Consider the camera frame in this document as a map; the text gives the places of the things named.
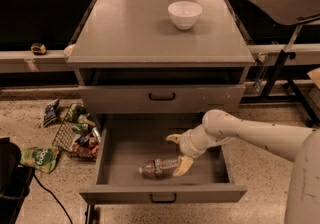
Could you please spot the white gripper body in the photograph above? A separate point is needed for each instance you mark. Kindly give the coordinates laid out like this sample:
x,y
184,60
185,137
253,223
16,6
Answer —
x,y
188,145

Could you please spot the clear plastic water bottle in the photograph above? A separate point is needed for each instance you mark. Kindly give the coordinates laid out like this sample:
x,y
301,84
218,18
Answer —
x,y
159,168

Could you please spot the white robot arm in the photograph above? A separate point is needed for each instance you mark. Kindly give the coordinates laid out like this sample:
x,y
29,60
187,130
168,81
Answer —
x,y
300,145

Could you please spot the open grey middle drawer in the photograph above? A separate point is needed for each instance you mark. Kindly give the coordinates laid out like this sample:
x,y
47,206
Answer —
x,y
131,140

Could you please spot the grey drawer cabinet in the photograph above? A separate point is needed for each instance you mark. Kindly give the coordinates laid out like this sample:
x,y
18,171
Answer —
x,y
134,42

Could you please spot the closed grey upper drawer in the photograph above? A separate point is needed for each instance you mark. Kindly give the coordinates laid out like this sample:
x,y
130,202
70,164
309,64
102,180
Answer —
x,y
161,99

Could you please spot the green snack packet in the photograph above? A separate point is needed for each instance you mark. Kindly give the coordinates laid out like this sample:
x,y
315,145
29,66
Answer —
x,y
73,113

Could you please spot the white ceramic bowl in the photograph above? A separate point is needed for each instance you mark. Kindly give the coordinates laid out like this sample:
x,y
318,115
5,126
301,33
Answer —
x,y
184,14

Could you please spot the dark blue snack bag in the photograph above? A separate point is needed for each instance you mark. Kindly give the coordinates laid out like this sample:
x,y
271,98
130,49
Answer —
x,y
50,113

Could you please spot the green snack bag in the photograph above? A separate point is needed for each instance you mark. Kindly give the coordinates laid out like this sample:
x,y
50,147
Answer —
x,y
43,159

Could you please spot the black tray stand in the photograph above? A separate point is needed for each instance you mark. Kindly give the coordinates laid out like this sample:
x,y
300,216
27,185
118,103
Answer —
x,y
283,35

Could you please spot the black wire basket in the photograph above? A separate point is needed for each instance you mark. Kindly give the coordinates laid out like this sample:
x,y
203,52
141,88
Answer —
x,y
76,140

